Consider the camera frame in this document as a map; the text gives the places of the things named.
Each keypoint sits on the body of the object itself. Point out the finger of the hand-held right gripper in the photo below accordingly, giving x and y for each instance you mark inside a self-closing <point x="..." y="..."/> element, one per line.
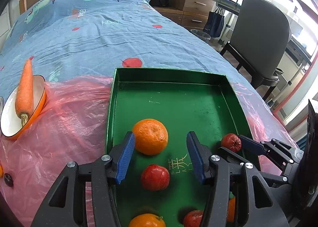
<point x="233" y="156"/>
<point x="251" y="143"/>

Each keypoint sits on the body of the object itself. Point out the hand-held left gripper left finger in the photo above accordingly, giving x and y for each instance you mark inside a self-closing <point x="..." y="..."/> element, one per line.
<point x="125" y="160"/>

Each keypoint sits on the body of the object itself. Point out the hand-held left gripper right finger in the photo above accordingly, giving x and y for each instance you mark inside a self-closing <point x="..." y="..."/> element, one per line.
<point x="195" y="157"/>

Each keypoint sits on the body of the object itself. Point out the small red apple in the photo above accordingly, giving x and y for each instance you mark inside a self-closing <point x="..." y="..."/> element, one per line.
<point x="229" y="142"/>
<point x="192" y="219"/>
<point x="155" y="177"/>

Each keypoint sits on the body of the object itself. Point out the green tray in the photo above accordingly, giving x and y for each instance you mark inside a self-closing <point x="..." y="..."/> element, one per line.
<point x="174" y="107"/>

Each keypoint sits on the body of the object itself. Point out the pink plastic sheet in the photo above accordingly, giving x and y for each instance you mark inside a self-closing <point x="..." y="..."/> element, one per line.
<point x="69" y="130"/>

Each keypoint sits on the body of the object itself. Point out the grey chair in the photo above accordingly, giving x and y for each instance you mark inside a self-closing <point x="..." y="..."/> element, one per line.
<point x="260" y="38"/>

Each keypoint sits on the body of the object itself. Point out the white bowl with orange rim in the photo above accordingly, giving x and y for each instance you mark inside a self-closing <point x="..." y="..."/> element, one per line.
<point x="37" y="87"/>

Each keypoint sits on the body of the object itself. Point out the dark grape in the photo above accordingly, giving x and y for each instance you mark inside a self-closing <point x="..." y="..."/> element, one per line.
<point x="8" y="180"/>

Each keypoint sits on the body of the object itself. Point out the grey trash bin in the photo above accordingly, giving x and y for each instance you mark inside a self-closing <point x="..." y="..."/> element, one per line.
<point x="201" y="35"/>

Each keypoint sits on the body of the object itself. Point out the carrot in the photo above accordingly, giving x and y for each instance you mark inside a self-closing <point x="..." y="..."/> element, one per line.
<point x="24" y="92"/>

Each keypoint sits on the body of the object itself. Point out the blue printed blanket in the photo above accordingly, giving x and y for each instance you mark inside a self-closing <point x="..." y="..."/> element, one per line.
<point x="99" y="38"/>

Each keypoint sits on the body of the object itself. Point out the dark shopping bag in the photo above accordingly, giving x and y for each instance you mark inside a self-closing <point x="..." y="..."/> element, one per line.
<point x="213" y="24"/>

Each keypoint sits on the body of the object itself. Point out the desk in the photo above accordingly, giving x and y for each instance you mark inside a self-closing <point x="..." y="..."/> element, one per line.
<point x="224" y="2"/>

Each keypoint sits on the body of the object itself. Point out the low wooden nightstand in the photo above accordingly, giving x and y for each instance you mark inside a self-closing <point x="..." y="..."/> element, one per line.
<point x="174" y="14"/>

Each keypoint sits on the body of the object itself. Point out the white wardrobe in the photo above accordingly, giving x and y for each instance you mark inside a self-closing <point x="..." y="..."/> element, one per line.
<point x="5" y="23"/>

